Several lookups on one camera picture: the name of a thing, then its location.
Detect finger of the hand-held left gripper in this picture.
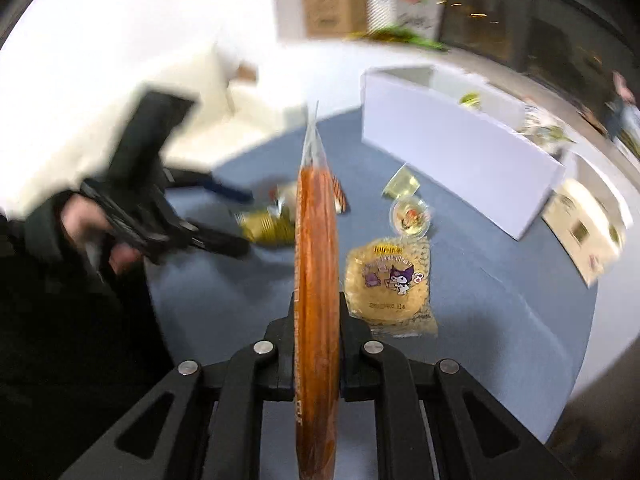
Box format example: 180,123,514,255
162,167,256,206
180,217,251,261

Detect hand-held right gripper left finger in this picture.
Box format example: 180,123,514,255
60,292,301,480

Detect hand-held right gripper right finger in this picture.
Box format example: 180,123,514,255
339,292,576,480

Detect yellow black snack packet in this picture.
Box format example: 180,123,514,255
234,184,302,247

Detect white cardboard box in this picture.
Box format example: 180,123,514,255
360,64,569,242

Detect person's left forearm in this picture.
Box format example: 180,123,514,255
0,187,116,321

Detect person's left hand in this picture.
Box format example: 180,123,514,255
60,192,143,276

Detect yellow cartoon snack packet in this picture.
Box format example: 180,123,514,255
344,239,439,339

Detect orange striped snack packet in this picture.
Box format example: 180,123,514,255
329,171,352,214

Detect round jelly cup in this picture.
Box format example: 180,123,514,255
389,196,434,237

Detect small pale yellow packet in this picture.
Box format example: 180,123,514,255
381,163,422,200

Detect pile of green packets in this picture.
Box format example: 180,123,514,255
346,25,452,54

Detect beige tissue pack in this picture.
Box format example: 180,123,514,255
541,179,627,289

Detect long green snack packet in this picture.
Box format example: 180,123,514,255
516,104,577,154

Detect dark window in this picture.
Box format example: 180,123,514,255
439,0,640,113

